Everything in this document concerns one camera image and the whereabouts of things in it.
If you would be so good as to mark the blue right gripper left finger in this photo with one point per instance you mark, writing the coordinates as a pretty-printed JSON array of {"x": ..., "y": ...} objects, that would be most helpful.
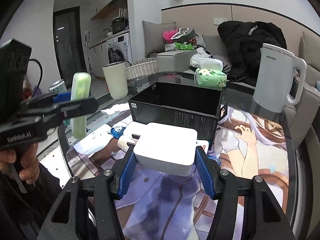
[{"x": 126, "y": 175}]

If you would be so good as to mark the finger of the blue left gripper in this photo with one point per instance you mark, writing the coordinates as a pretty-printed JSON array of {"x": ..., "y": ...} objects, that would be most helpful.
[{"x": 62, "y": 97}]

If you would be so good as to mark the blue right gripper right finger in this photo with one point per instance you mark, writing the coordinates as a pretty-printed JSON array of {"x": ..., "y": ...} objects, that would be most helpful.
[{"x": 204, "y": 172}]

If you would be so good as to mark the green plastic case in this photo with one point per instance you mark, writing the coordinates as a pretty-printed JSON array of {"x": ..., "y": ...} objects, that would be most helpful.
[{"x": 80, "y": 91}]

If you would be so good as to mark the white tube orange cap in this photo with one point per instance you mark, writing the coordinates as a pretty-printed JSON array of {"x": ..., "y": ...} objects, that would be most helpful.
[{"x": 125, "y": 142}]

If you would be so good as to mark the white power adapter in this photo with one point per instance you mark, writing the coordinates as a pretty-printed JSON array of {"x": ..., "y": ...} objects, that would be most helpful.
[{"x": 134, "y": 130}]

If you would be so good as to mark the blue eye drop bottle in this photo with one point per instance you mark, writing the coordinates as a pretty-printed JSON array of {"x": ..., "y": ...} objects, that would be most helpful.
[{"x": 117, "y": 132}]

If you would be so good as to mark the white square box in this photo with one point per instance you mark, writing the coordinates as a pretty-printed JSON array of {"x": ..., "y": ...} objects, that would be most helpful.
[{"x": 166, "y": 148}]

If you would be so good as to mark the white remote colourful buttons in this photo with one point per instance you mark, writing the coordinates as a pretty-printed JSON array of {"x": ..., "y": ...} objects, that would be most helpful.
[{"x": 204, "y": 144}]

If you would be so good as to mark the person's left hand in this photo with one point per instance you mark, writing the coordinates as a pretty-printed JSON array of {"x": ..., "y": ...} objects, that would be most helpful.
[{"x": 29, "y": 162}]

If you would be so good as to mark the beverage can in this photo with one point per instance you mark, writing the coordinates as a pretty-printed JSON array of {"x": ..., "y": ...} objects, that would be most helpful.
[{"x": 58, "y": 86}]

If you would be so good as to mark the anime print desk mat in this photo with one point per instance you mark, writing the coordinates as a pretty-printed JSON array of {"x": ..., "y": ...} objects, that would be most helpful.
[{"x": 165, "y": 206}]

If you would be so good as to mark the cream steel tumbler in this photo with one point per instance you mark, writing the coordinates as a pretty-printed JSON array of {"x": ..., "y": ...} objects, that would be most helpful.
[{"x": 115, "y": 76}]

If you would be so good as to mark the crumpled white tissue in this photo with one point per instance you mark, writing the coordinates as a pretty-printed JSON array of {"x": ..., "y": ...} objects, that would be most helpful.
[{"x": 116, "y": 108}]

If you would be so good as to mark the white washing machine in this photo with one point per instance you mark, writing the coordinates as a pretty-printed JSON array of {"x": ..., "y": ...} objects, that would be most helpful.
[{"x": 119, "y": 49}]

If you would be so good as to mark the black cardboard box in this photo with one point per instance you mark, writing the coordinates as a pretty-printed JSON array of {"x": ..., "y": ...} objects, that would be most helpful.
[{"x": 180, "y": 105}]

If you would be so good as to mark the white wicker basket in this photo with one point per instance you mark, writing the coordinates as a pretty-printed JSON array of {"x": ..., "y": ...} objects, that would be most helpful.
[{"x": 141, "y": 68}]

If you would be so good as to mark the green tissue pack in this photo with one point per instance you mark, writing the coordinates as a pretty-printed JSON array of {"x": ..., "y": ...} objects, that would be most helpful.
[{"x": 210, "y": 78}]

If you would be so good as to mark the grey cushion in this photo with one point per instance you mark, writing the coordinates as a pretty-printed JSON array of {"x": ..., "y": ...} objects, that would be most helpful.
[{"x": 153, "y": 36}]

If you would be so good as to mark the pink plush toy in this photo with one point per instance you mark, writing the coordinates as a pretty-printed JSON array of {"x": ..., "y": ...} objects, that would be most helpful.
[{"x": 167, "y": 35}]

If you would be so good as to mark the white electric kettle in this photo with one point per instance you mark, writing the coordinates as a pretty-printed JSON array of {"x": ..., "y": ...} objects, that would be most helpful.
[{"x": 275, "y": 78}]

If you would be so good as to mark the black puffer jacket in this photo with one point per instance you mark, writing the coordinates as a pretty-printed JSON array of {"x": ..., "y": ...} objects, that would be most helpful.
[{"x": 243, "y": 41}]

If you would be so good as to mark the grey sofa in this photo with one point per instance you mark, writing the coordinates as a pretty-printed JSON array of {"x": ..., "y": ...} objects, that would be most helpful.
[{"x": 303, "y": 118}]

